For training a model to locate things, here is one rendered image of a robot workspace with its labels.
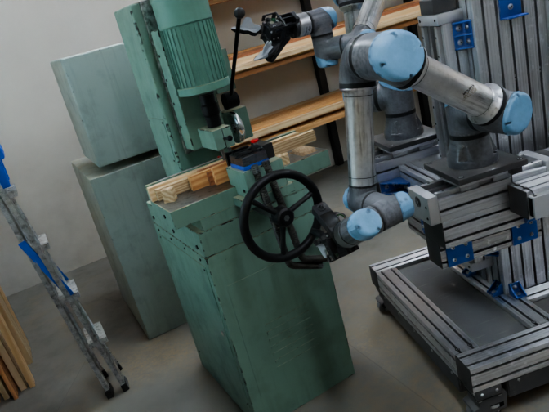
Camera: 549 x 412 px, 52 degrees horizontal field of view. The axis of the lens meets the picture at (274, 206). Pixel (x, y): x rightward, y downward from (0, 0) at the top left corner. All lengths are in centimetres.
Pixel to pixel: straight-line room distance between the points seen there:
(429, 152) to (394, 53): 94
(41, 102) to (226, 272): 250
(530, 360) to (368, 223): 83
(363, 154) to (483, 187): 44
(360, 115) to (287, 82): 313
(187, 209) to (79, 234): 253
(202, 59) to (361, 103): 57
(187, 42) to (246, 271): 76
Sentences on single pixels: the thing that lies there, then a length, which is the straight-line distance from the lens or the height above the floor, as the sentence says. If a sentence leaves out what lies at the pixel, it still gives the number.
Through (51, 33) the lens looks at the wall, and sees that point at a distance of 410.
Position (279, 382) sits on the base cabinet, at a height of 15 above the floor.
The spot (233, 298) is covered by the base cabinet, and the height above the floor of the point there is 54.
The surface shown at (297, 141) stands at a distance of 208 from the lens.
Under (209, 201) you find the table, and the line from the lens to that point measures 178.
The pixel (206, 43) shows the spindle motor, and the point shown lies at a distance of 184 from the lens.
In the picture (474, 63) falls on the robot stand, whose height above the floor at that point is 108.
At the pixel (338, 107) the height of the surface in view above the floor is 58.
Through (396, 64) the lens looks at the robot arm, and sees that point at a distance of 136.
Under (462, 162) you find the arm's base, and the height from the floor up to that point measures 84.
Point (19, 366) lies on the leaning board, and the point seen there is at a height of 13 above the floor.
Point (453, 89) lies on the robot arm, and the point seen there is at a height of 110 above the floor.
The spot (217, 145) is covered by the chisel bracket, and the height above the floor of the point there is 102.
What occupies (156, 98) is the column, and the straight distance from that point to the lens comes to 207.
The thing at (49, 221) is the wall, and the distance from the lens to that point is 419.
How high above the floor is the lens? 141
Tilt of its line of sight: 19 degrees down
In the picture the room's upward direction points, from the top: 15 degrees counter-clockwise
